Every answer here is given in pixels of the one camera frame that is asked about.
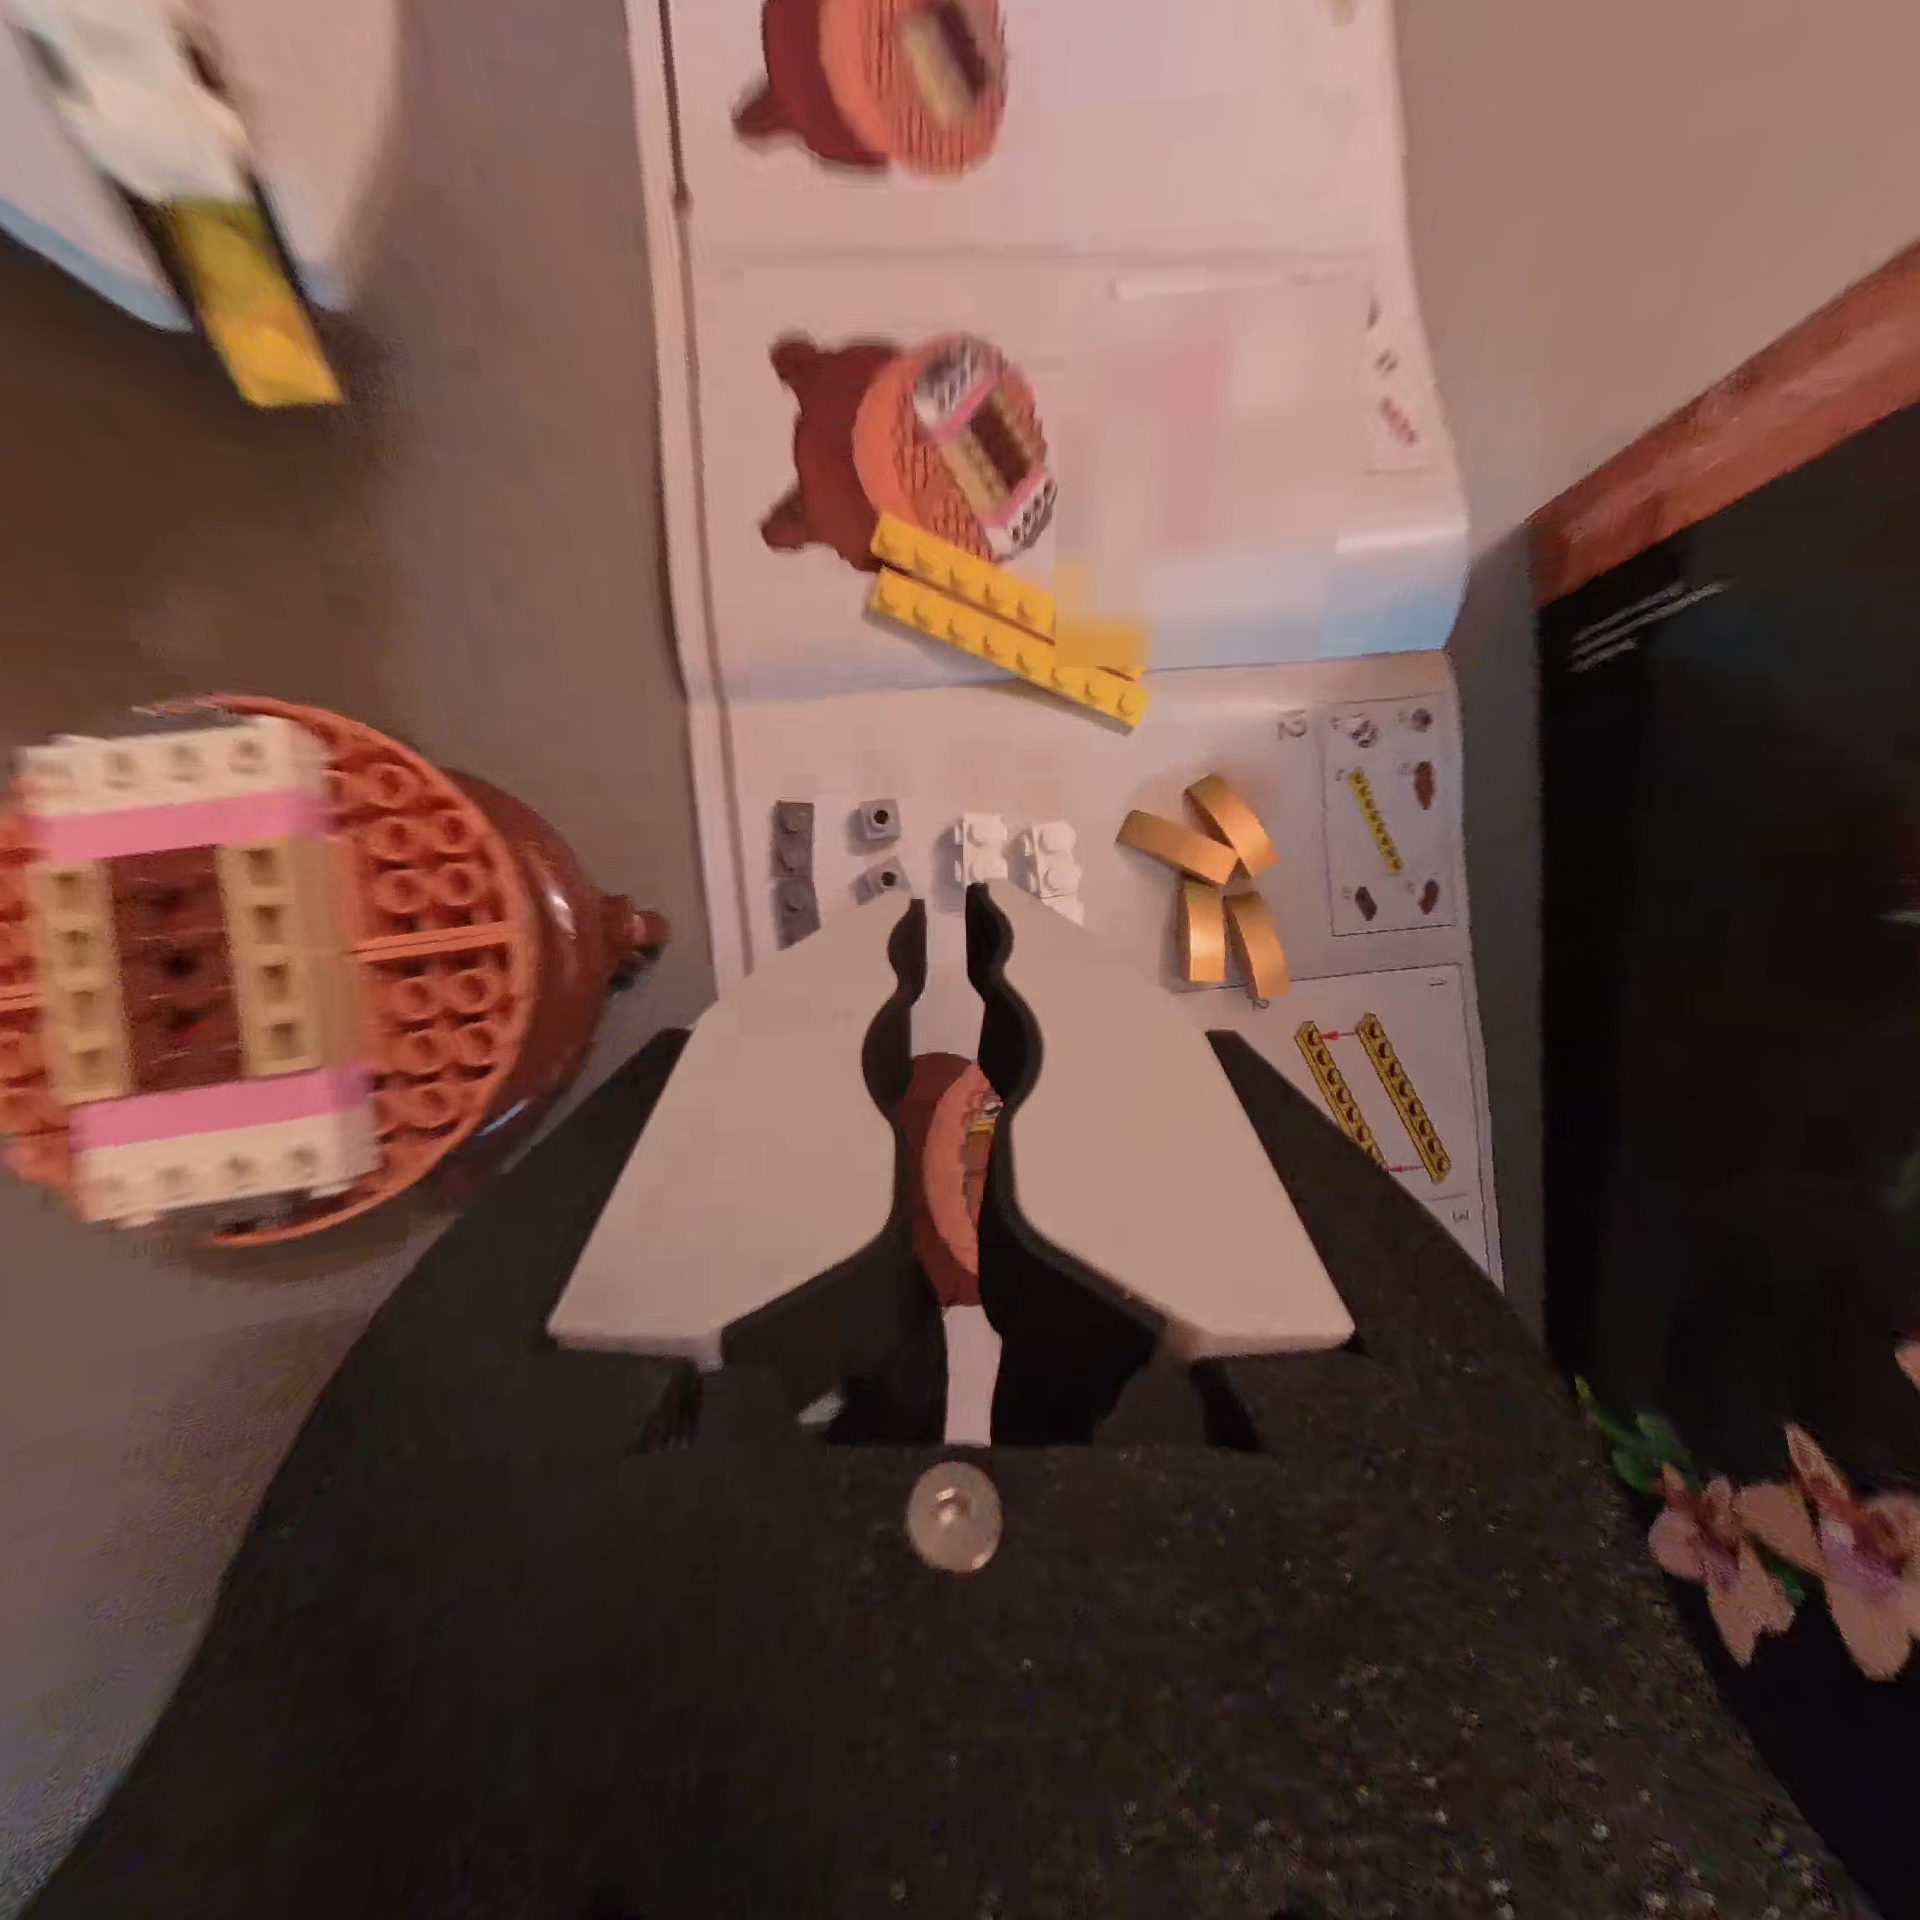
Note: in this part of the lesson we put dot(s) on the small grey brick piece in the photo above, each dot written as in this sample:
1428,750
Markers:
881,883
874,822

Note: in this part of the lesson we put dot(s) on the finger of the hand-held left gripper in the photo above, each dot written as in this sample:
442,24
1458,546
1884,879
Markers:
331,121

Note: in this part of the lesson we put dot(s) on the brick set instruction booklet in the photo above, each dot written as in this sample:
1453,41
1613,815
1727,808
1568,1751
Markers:
1200,121

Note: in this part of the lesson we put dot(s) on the brick flowerpot model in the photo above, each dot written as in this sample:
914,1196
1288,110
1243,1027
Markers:
451,901

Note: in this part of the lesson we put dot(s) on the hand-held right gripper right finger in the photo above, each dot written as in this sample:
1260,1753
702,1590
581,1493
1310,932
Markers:
1170,1171

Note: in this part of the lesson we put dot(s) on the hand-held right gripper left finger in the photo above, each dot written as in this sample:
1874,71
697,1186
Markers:
721,1171

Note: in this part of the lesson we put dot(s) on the black orchid print set box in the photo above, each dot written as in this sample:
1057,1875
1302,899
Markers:
1741,1051

